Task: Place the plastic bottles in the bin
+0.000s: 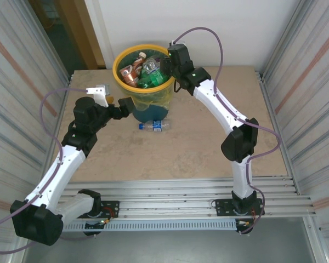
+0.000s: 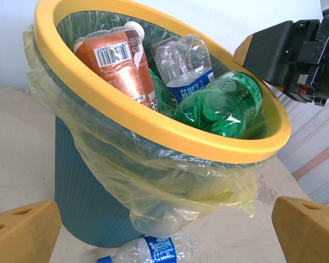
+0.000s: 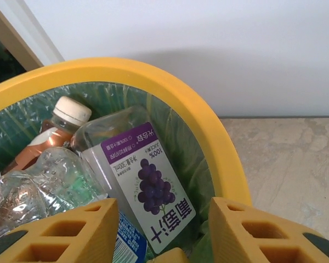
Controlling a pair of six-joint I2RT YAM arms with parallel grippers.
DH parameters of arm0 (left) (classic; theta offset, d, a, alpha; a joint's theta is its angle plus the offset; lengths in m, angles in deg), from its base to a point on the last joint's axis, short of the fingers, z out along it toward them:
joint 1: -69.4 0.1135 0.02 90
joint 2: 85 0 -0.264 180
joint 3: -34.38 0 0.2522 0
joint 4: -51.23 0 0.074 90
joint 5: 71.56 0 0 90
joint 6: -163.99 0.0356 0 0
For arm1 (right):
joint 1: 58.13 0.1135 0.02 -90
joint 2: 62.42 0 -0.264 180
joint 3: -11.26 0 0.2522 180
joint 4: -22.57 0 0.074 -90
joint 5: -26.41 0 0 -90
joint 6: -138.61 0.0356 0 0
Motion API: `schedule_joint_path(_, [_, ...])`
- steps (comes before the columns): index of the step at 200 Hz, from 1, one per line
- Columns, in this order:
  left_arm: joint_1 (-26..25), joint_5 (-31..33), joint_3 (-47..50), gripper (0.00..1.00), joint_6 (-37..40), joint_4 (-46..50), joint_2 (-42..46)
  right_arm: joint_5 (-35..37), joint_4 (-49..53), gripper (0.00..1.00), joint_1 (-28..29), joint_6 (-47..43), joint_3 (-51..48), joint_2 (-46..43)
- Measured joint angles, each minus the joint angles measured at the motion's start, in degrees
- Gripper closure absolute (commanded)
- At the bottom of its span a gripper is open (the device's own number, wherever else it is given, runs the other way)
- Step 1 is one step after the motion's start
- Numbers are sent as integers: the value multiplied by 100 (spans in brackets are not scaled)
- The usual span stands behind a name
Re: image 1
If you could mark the clear bottle purple grape label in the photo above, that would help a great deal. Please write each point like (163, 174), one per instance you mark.
(151, 64)

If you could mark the copper brown soda bottle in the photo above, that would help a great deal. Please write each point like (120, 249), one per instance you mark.
(129, 75)
(138, 63)

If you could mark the teal bin with yellow rim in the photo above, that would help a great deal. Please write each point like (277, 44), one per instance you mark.
(153, 113)

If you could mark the small clear bottle blue label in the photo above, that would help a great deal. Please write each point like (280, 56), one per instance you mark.
(157, 126)

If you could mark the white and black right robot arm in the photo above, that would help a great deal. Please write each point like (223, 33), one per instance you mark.
(216, 101)

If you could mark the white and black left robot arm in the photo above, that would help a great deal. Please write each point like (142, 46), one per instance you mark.
(54, 172)

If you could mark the yellow plastic bin liner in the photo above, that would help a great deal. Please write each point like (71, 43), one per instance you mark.
(153, 96)

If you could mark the yellow power connector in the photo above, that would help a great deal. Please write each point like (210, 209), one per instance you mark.
(105, 220)
(246, 223)

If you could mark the corrugated metal enclosure panel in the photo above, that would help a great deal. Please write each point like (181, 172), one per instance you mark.
(318, 82)
(11, 109)

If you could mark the wooden door frame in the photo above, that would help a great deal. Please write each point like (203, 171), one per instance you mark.
(82, 27)

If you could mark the aluminium rail frame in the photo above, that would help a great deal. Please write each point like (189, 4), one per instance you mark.
(167, 191)

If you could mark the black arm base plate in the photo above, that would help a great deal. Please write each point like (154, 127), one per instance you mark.
(222, 206)
(113, 205)

